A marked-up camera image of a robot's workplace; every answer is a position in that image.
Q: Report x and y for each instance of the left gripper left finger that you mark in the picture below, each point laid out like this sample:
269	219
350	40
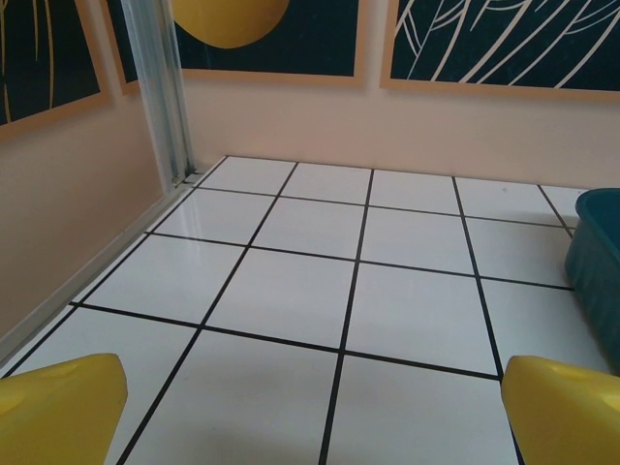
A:
53	416

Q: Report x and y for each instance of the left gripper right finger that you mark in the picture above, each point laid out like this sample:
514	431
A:
567	416

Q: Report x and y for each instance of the aluminium table edge strip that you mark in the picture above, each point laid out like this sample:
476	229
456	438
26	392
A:
72	290

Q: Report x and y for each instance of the teal plastic bin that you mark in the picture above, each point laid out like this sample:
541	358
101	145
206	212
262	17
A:
596	271

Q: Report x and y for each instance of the aluminium corner post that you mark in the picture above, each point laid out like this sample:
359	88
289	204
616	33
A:
160	97

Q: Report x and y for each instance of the narrow dark wall panel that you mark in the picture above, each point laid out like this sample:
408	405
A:
123	43

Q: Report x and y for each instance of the wall panel with gold oval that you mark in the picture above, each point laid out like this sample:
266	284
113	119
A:
290	53

